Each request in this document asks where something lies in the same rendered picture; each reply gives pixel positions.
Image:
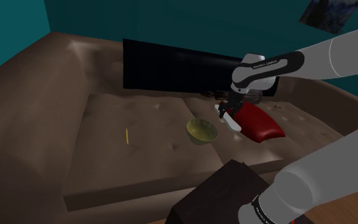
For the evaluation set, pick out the red cushion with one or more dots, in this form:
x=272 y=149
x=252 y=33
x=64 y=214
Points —
x=259 y=124

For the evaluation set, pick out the green bowl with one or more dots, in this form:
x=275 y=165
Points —
x=201 y=131

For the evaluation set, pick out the dark mottled cushion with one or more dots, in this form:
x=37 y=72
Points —
x=254 y=96

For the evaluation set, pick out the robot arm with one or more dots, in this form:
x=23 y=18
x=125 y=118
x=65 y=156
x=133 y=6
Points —
x=321 y=59

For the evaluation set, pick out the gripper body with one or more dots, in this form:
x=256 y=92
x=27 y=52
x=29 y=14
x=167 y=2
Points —
x=235 y=98

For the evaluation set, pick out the white remote control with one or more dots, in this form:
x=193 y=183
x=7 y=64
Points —
x=233 y=123

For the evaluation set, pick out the brown sofa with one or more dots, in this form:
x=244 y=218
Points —
x=129 y=118

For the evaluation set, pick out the dark wall picture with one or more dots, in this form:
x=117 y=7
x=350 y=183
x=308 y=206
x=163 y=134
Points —
x=329 y=14

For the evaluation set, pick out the yellow pencil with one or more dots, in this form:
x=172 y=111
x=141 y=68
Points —
x=127 y=136

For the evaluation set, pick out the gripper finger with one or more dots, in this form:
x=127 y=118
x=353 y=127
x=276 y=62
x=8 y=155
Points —
x=234 y=111
x=223 y=111

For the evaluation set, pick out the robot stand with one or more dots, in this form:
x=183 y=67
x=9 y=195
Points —
x=219 y=192

